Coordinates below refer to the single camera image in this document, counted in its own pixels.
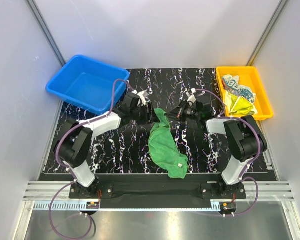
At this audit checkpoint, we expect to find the blue plastic bin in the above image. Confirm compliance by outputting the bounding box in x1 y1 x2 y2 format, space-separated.
46 55 130 115

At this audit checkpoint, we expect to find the yellow cloth in bin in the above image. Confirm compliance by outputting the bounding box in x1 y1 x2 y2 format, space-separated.
223 91 258 116

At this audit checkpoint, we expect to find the right power connector block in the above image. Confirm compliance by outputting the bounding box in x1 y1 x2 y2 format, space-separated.
220 202 237 212

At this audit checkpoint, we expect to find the power connector block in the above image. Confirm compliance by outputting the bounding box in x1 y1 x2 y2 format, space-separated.
86 201 100 211
220 202 237 212

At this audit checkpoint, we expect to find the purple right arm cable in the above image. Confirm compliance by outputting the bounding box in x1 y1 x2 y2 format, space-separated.
193 88 263 216

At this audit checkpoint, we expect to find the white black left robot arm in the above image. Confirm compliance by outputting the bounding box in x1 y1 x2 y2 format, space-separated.
53 90 157 198

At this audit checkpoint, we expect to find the green microfiber towel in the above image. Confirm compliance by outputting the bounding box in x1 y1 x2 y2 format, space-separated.
148 108 188 179

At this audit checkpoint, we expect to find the aluminium frame rail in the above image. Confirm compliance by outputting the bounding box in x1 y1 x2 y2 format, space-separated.
23 168 294 212

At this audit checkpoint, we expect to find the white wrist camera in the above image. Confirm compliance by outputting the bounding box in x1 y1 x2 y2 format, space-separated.
183 88 197 106
136 90 148 106

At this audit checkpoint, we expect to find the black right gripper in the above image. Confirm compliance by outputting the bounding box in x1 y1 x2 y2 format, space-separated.
164 100 201 123

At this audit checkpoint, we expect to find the left power connector block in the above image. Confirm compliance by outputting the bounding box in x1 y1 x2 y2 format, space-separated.
86 201 100 211

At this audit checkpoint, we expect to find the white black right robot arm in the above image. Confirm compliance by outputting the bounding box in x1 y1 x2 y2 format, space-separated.
165 100 268 199

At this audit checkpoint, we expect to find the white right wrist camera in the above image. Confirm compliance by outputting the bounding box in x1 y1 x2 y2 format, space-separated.
183 88 197 106

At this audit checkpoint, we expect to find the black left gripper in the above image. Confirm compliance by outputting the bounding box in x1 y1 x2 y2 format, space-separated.
130 102 160 126

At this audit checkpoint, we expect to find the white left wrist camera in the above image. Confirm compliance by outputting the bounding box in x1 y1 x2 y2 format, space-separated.
136 90 148 106

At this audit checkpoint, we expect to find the teal patterned cloth in bin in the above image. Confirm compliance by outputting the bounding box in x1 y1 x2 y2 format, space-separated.
221 74 257 104

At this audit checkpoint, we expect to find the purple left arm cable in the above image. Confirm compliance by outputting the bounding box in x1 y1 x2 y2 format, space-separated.
48 78 138 238

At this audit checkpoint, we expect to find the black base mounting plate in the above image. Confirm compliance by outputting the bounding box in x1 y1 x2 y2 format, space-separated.
69 173 247 211

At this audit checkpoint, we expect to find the yellow plastic bin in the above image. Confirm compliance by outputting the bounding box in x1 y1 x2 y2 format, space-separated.
216 66 274 121

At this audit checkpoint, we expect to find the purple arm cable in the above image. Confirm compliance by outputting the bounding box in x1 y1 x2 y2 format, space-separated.
193 88 263 216
48 78 138 238

